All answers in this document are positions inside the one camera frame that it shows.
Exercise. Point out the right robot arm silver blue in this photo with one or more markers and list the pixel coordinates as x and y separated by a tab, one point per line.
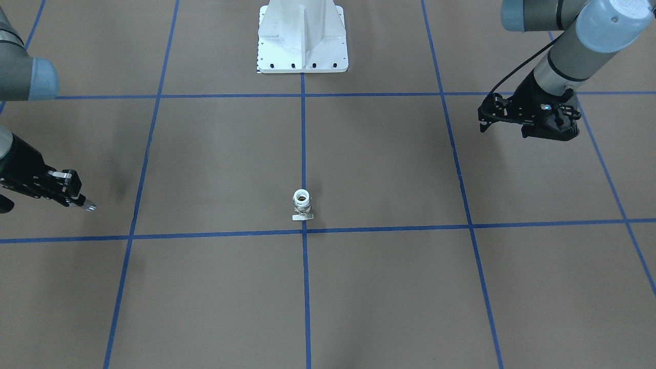
23	79

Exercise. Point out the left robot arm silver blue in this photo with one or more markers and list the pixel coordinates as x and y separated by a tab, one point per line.
592	33

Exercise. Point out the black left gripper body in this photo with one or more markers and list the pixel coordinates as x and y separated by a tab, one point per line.
528	98

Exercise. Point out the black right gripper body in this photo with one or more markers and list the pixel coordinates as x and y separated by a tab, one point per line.
24	163

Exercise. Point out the white pedestal column with base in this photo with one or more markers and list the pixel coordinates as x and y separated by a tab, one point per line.
302	37

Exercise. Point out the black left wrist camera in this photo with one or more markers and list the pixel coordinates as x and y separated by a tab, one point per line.
553	122

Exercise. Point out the small metal pipe fitting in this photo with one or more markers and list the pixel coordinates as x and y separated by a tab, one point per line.
89	205

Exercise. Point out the white PPR valve with handle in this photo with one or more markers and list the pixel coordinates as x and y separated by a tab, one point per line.
302	203

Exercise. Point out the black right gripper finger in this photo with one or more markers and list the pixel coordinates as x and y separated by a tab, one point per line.
66	188

